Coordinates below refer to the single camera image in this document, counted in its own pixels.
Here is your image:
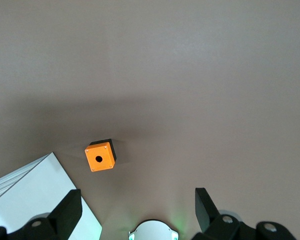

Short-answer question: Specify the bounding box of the white drawer cabinet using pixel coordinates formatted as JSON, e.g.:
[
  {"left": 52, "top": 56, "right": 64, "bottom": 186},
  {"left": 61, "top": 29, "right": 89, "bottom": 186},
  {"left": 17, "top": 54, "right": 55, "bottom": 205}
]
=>
[{"left": 0, "top": 151, "right": 103, "bottom": 240}]

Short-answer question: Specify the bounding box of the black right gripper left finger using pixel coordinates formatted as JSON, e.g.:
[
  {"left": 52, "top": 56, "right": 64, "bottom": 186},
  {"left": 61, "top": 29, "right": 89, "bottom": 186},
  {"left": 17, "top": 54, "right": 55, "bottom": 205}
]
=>
[{"left": 23, "top": 189, "right": 82, "bottom": 240}]

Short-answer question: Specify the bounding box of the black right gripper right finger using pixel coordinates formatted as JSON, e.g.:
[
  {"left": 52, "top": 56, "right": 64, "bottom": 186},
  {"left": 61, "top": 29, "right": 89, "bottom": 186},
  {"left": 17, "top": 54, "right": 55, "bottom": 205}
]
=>
[{"left": 194, "top": 187, "right": 243, "bottom": 240}]

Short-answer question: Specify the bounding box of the orange button enclosure box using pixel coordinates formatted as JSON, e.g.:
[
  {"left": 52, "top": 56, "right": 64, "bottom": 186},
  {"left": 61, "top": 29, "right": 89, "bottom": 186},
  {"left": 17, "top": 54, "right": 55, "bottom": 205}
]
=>
[{"left": 84, "top": 138, "right": 118, "bottom": 173}]

